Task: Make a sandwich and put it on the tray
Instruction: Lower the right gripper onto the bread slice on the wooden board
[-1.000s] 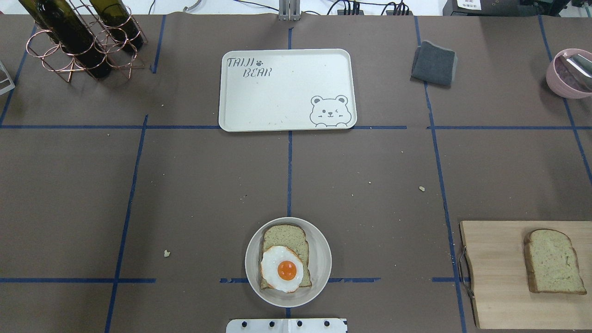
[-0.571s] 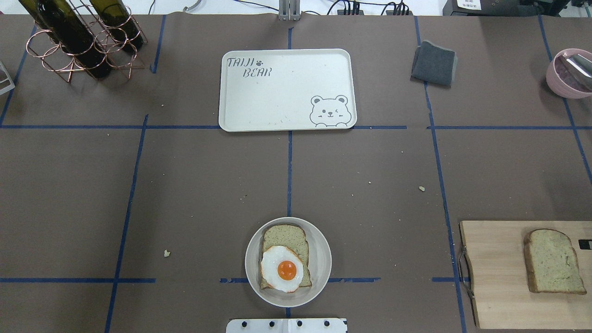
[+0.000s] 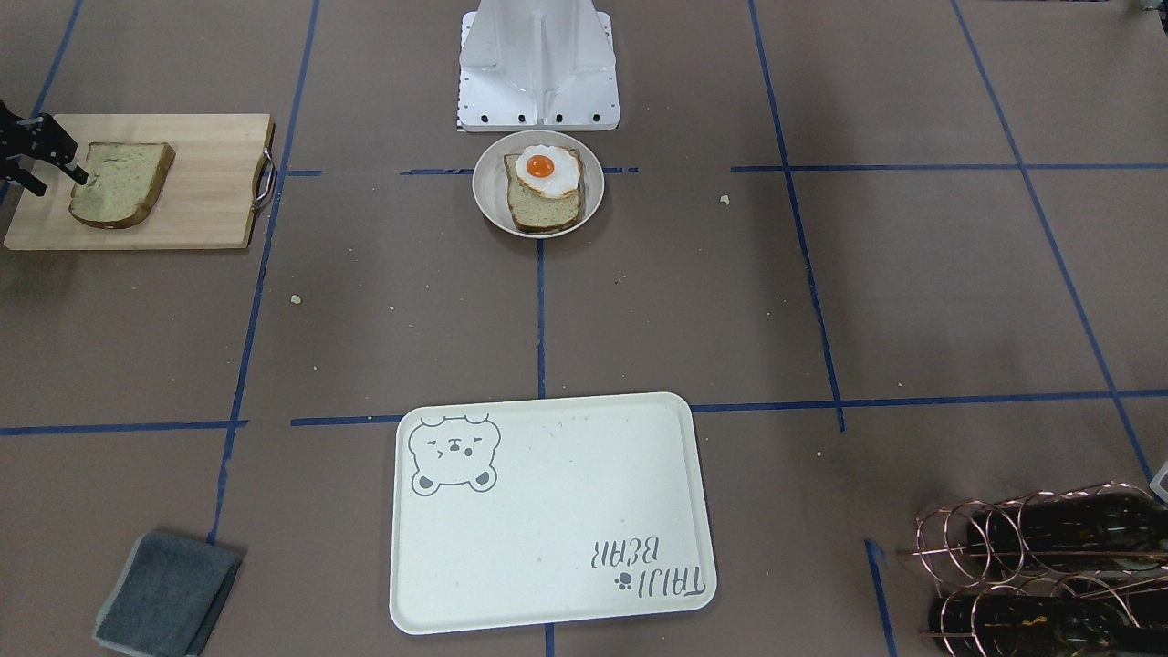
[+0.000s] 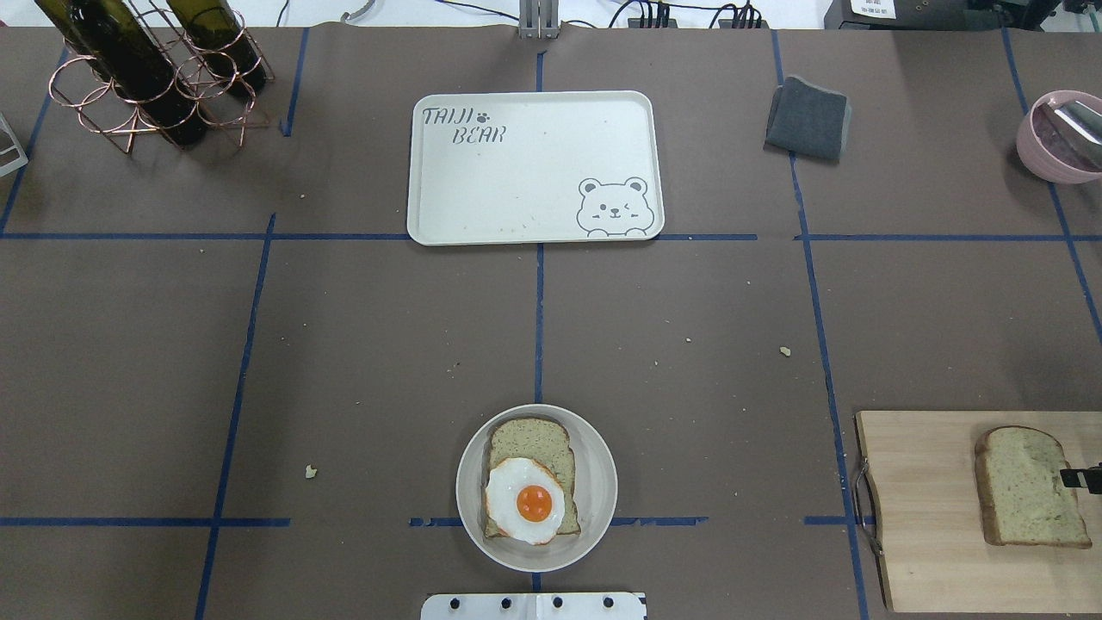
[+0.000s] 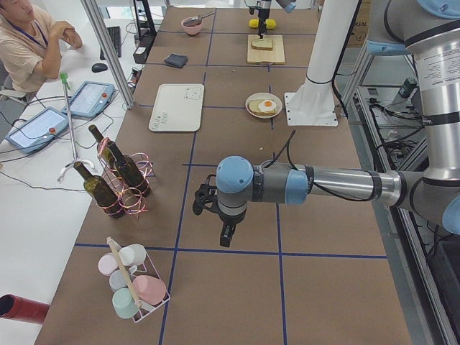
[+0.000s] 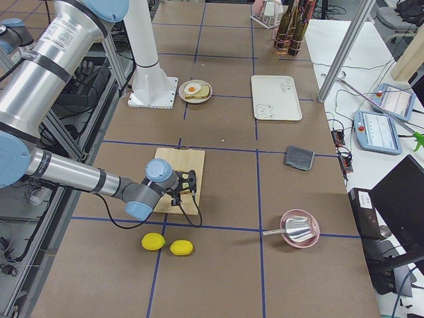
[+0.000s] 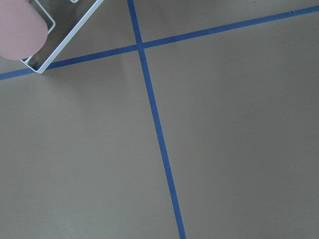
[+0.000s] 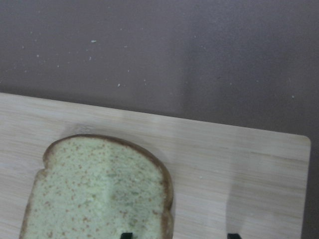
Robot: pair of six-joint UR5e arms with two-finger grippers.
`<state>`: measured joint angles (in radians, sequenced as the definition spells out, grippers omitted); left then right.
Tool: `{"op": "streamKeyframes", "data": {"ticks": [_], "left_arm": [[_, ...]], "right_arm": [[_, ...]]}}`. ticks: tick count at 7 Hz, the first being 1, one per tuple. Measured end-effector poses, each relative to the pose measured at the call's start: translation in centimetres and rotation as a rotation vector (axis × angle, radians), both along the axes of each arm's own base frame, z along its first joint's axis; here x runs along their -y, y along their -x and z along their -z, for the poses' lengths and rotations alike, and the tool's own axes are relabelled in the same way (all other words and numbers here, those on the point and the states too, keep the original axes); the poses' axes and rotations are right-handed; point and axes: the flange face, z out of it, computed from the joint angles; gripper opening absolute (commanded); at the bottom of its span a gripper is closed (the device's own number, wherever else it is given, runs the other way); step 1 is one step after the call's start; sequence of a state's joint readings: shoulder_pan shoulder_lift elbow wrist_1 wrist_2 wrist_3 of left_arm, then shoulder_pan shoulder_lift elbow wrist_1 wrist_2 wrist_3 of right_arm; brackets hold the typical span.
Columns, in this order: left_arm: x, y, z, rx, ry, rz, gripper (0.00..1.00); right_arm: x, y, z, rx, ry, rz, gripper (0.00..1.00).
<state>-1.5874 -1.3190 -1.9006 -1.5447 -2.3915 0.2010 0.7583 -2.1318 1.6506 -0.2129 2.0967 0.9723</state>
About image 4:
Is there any bread slice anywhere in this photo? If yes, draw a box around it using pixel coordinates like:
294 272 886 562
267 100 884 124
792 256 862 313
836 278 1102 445
484 418 581 537
975 426 1093 550

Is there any white round plate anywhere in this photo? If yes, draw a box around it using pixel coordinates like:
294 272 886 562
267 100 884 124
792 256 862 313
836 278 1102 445
454 404 618 573

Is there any dark green wine bottle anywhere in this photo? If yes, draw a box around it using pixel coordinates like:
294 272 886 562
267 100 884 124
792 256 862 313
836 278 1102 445
35 1 207 146

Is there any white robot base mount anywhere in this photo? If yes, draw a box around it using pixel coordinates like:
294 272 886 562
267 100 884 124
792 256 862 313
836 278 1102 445
420 592 648 619

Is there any metal scoop in bowl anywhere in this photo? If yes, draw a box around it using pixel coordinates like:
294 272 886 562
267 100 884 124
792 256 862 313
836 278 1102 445
1042 101 1101 150

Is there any cream bear serving tray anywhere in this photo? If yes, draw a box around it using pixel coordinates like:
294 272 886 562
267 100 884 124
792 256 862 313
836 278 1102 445
406 90 666 246

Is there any pink bowl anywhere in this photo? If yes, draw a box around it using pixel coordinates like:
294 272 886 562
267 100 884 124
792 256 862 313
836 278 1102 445
1016 90 1101 184

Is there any grey folded cloth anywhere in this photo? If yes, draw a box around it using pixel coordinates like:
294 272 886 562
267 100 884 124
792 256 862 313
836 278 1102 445
765 75 851 162

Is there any fried egg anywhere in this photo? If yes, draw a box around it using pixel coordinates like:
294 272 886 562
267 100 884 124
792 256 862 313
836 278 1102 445
484 456 566 546

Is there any copper wire bottle rack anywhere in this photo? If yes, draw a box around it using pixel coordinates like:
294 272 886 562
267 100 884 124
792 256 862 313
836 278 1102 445
48 1 276 154

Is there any white wire cup rack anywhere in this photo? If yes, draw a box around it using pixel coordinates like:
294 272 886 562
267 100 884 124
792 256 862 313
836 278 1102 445
0 115 28 177

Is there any wooden cutting board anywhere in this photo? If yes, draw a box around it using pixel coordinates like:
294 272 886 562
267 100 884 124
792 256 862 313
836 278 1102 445
857 411 1101 613

